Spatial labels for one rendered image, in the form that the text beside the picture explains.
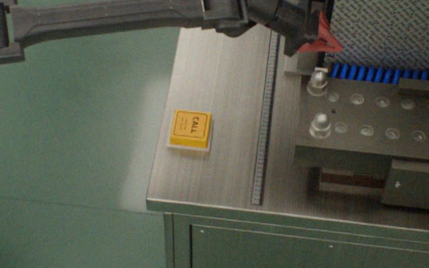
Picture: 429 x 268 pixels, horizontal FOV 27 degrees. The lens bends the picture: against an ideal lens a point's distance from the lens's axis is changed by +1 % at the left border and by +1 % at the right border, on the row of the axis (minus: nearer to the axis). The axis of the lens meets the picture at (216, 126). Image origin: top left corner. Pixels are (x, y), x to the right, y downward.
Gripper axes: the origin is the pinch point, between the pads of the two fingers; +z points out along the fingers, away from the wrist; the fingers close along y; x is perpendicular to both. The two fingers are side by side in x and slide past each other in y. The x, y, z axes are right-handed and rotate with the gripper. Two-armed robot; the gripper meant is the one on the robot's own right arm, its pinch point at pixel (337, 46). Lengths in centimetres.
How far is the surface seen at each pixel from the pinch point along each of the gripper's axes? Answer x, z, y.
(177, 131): -26.4, -16.6, 11.9
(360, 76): -0.5, 5.7, 3.5
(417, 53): 7.5, 12.0, 0.3
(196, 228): -33.2, -6.4, 25.6
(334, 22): 4.7, -4.2, 0.3
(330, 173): -10.4, 7.2, 19.0
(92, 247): -121, 3, -13
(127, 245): -117, 12, -15
